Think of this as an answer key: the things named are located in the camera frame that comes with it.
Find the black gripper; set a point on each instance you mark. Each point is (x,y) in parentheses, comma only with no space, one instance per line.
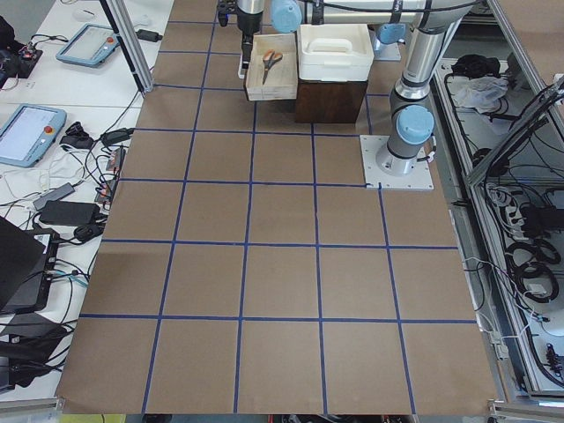
(248,24)

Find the grey orange scissors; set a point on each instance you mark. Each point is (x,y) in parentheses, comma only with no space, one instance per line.
(270,58)

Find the light wooden drawer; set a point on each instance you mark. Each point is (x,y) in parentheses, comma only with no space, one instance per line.
(281,80)

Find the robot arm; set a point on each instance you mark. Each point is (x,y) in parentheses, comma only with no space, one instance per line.
(249,20)
(433,24)

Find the white plastic box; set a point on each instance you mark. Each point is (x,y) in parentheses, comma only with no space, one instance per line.
(334,52)

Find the dark wooden cabinet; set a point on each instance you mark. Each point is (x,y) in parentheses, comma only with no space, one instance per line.
(329,102)

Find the upper teach pendant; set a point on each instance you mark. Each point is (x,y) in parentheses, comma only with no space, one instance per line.
(89,47)

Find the teach pendant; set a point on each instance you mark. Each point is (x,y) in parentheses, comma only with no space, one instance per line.
(89,47)
(28,134)

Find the lower teach pendant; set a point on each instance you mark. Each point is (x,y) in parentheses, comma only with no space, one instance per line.
(28,134)

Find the grey usb hub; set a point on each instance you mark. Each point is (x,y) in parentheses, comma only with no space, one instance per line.
(54,195)

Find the white crumpled cloth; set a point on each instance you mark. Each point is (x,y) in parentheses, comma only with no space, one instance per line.
(482,94)

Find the black power adapter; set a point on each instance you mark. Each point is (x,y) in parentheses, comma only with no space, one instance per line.
(64,213)

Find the black laptop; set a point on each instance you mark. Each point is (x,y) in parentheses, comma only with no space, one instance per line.
(27,258)

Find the aluminium frame post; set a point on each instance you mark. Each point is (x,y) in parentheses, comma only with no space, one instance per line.
(119,19)

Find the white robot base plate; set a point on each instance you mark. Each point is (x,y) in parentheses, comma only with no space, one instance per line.
(382,170)

